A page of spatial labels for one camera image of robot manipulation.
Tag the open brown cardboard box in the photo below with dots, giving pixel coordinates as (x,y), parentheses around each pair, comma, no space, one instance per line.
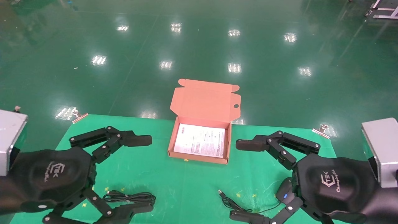
(203,101)

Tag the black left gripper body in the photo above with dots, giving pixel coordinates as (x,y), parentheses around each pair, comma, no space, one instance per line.
(53,175)

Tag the green table mat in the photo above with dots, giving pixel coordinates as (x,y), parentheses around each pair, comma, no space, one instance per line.
(186,193)

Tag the white printed instruction sheet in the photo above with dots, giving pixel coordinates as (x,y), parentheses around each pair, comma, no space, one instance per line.
(199,140)

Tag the metal binder clip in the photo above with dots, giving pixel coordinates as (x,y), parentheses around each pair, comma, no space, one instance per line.
(321,131)
(80,117)

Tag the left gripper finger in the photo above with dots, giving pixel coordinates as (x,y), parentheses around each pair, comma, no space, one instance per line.
(118,139)
(105,209)

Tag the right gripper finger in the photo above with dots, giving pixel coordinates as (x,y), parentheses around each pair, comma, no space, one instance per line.
(284,213)
(276,146)

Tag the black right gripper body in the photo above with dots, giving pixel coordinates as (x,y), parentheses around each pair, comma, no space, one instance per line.
(339,183)

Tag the white metal frame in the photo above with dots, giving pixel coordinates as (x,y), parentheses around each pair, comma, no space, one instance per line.
(384,11)

